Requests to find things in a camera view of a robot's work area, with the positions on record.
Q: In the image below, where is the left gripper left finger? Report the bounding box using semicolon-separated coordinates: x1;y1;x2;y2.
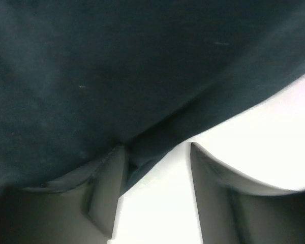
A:
0;146;125;243

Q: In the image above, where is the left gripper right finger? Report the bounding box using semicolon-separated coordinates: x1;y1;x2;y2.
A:
190;143;305;243

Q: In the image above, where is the black t shirt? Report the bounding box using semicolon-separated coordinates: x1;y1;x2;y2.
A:
0;1;305;187

